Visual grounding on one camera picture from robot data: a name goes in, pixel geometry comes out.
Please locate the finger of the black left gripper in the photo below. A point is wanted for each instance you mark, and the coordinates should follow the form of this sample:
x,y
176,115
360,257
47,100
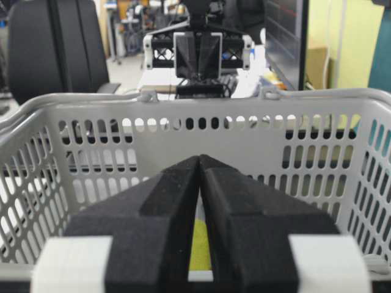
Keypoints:
x,y
210,50
185,61

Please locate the yellow cloth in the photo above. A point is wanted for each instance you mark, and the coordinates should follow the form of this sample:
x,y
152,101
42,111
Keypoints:
x,y
200,250

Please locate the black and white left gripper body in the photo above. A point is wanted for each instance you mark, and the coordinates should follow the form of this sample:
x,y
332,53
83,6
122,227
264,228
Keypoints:
x,y
198,52

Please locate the black monitor screen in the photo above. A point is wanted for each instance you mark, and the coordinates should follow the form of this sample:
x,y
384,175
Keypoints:
x,y
286,23

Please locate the grey plastic shopping basket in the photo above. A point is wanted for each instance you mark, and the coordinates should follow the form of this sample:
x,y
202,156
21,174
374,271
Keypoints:
x,y
62,152

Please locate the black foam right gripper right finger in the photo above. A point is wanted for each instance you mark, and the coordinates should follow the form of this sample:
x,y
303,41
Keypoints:
x,y
274,242

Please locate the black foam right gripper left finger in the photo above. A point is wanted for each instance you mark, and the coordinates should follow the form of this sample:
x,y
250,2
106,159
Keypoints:
x,y
136,241

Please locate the black office chair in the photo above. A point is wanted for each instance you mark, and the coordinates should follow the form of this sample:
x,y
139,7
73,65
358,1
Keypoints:
x,y
55,47

